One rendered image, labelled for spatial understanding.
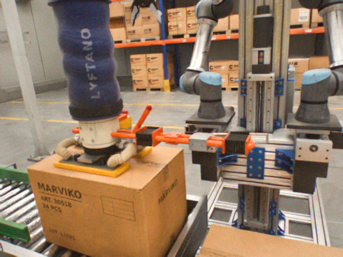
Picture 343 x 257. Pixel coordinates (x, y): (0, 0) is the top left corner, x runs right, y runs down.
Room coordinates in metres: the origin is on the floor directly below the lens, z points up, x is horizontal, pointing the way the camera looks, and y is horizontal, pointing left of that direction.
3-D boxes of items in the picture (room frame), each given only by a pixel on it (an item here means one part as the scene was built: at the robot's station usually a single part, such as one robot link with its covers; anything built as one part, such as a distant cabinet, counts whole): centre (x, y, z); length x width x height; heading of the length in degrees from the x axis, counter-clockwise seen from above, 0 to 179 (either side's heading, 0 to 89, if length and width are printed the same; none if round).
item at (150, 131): (1.02, 0.09, 1.08); 0.10 x 0.08 x 0.06; 153
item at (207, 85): (1.43, -0.23, 1.20); 0.13 x 0.12 x 0.14; 36
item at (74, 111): (1.14, 0.31, 1.19); 0.23 x 0.23 x 0.04
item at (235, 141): (0.86, -0.22, 1.08); 0.08 x 0.07 x 0.05; 63
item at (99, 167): (1.05, 0.35, 0.97); 0.34 x 0.10 x 0.05; 63
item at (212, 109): (1.42, -0.23, 1.09); 0.15 x 0.15 x 0.10
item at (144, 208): (1.14, 0.30, 0.75); 0.60 x 0.40 x 0.40; 64
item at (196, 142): (0.93, -0.11, 1.07); 0.07 x 0.07 x 0.04; 63
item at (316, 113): (1.22, -0.68, 1.09); 0.15 x 0.15 x 0.10
